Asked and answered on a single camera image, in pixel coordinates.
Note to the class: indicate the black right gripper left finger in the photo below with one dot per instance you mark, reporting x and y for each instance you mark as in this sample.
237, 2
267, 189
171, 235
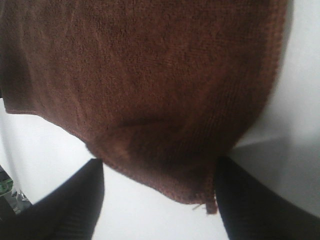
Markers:
70, 212

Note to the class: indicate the brown microfibre towel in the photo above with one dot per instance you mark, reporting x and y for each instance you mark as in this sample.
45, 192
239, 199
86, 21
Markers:
157, 89

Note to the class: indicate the green circuit board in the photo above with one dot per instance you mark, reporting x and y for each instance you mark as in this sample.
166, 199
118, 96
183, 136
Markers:
6, 183

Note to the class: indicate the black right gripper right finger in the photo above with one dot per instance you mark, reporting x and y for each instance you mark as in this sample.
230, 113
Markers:
251, 211

